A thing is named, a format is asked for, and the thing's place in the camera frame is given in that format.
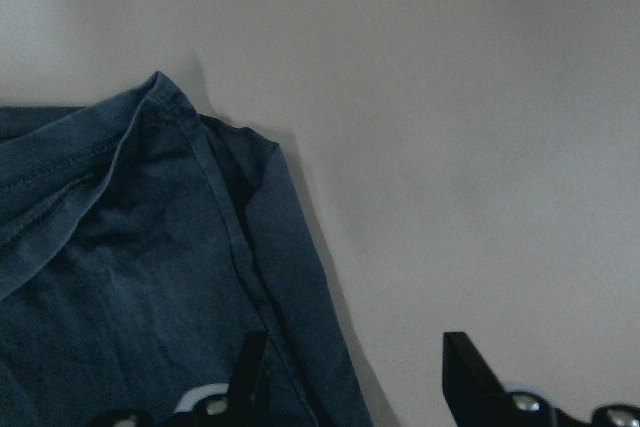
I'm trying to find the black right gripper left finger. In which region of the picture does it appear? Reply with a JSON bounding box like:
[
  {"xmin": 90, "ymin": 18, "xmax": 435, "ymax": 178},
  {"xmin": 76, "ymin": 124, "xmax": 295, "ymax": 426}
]
[{"xmin": 169, "ymin": 332, "xmax": 268, "ymax": 426}]

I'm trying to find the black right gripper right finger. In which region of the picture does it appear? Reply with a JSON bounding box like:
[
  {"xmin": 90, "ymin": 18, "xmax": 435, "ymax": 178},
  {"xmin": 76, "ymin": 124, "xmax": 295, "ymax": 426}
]
[{"xmin": 442, "ymin": 332, "xmax": 555, "ymax": 427}]

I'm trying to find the black graphic t-shirt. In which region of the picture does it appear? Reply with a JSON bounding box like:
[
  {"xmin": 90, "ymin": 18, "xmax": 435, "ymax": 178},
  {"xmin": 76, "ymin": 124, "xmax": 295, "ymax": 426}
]
[{"xmin": 1, "ymin": 73, "xmax": 371, "ymax": 426}]

